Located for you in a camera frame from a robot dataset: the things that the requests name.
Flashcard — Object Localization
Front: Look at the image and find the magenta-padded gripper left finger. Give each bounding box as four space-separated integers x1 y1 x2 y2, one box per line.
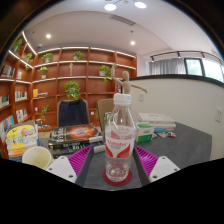
44 144 95 187

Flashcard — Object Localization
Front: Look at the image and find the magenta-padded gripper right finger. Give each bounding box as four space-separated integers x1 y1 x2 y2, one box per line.
133 144 182 187

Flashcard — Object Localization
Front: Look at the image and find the clear plastic water bottle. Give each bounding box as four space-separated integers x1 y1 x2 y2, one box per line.
104 93 137 183

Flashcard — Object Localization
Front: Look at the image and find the cream ceramic mug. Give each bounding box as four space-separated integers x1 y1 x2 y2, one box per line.
21 145 54 170

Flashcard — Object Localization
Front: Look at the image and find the galaxy cover book stack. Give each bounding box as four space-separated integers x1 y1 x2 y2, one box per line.
48 123 105 158

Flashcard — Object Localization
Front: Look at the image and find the flat round red coaster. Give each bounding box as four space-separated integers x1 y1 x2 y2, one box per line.
102 168 133 187

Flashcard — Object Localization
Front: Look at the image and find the green and white box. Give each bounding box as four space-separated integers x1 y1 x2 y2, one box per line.
135 123 155 144

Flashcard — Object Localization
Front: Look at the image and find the white book stack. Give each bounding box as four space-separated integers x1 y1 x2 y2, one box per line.
138 112 177 133

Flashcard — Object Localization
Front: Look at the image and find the chair with dark jacket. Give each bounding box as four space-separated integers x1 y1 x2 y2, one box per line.
56 98 91 128

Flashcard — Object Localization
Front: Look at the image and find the green and white carton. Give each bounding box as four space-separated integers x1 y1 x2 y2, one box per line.
103 111 113 131

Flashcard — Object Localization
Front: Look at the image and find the tan upholstered chair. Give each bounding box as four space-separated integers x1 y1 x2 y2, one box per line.
97 98 115 131

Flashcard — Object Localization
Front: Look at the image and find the wooden artist mannequin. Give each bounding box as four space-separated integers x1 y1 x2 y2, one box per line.
111 70 149 96

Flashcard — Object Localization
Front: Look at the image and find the wooden bookshelf unit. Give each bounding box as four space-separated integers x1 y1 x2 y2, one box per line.
0 30 138 158

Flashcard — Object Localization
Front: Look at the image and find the grey curtain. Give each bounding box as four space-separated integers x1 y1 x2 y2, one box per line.
148 58 187 76

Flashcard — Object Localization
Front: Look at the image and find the window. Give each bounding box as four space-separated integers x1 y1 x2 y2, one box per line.
184 57 224 83

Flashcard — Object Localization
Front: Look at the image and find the ceiling air vent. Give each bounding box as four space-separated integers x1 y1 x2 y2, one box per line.
108 13 136 27

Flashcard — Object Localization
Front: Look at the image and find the branched ceiling lamp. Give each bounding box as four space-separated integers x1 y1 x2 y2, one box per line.
103 0 148 12

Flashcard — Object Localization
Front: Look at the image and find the white wall socket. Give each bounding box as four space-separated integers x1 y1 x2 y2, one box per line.
214 107 224 123

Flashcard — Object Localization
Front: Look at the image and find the black track light rail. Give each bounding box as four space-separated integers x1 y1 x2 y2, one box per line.
149 50 223 63

